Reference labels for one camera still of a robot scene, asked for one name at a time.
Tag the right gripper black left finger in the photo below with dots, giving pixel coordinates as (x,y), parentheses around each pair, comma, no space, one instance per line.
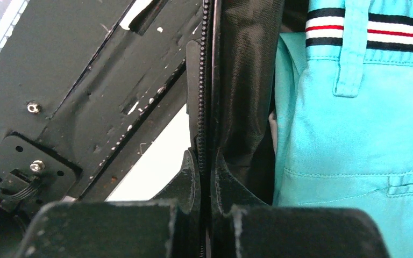
(164,226)

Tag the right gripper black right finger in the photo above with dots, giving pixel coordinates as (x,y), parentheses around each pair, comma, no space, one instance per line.
(292,231)

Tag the black ribbed hard-shell suitcase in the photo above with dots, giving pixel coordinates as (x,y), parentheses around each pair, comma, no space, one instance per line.
(230,166)

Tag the turquoise shorts with striped waistband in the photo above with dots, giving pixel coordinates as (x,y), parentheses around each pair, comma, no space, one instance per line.
(344,114)

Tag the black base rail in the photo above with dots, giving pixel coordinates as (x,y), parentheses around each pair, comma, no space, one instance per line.
(84,88)

